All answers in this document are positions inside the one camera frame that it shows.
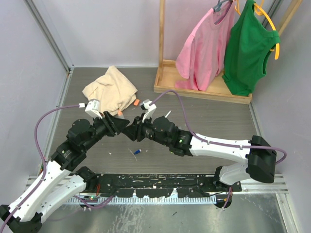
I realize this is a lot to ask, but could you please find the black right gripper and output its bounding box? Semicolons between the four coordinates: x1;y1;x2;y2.
123;112;171;147

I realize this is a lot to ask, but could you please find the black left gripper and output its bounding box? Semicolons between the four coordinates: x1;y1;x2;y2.
83;111;130;151

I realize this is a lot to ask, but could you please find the grey highlighter orange tip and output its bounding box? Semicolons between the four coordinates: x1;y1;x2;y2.
117;109;128;120

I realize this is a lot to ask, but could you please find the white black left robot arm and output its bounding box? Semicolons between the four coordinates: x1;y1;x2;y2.
0;112;129;233

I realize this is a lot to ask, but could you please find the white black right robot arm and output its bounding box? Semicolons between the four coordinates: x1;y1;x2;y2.
123;116;276;191

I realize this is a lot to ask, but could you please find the beige cloth bag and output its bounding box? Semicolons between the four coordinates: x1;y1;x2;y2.
82;66;138;116

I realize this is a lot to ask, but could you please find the wooden clothes rack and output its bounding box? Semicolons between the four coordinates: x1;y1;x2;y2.
154;0;301;104

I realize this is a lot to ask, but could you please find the pink t-shirt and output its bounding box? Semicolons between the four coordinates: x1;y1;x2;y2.
174;2;235;91

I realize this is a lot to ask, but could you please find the green tank top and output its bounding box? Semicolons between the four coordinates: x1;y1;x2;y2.
222;0;280;97

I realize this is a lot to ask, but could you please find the grey clothes hanger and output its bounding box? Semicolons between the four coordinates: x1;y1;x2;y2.
213;0;233;12

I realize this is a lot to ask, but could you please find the yellow clothes hanger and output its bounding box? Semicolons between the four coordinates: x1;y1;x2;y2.
234;0;281;60

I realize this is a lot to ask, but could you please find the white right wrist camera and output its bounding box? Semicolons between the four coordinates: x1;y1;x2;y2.
140;99;156;122

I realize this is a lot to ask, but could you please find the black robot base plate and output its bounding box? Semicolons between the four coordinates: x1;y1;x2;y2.
84;174;229;198

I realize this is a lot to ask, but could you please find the aluminium frame rail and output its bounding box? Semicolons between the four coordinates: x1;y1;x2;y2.
23;0;75;73

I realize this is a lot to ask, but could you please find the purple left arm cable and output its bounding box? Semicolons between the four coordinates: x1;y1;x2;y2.
0;103;87;226

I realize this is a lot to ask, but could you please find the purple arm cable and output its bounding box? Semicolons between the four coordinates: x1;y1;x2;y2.
150;90;287;209
0;103;87;226

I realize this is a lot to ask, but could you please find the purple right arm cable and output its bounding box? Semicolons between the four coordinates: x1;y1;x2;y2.
150;90;287;209

